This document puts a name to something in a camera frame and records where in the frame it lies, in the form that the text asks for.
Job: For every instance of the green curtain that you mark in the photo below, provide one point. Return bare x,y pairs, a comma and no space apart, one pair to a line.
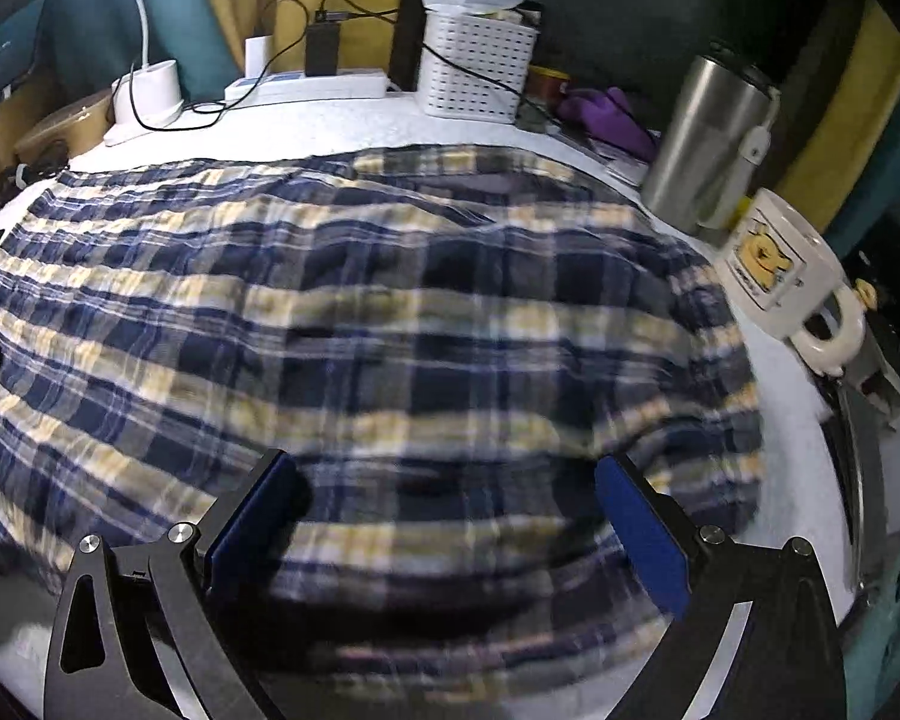
172,7

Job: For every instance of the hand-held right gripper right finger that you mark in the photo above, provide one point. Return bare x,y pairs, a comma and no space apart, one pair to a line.
645,540

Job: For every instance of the purple cloth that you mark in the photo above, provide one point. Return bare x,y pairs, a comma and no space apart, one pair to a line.
607,120

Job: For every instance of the steel tumbler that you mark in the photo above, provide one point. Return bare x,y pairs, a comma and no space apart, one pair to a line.
705,142

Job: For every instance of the white plastic basket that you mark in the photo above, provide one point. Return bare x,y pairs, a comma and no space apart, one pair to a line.
472,67

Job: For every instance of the black power adapter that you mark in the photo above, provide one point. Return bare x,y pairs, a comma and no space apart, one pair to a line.
322,49

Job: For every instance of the white power strip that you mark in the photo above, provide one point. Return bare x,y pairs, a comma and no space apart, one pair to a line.
322,84

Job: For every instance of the white cartoon mug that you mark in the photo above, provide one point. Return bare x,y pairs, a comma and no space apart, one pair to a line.
772,262

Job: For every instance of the small red jar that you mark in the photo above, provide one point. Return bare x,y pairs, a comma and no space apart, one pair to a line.
549,84

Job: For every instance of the plaid pants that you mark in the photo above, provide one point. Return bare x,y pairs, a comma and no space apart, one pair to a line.
345,330

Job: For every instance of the white charger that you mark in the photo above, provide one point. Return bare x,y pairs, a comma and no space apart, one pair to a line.
258,56

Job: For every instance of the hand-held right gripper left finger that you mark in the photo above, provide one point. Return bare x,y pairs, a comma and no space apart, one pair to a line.
255,510

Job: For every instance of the white desk lamp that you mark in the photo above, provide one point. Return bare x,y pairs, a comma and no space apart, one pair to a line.
146,97

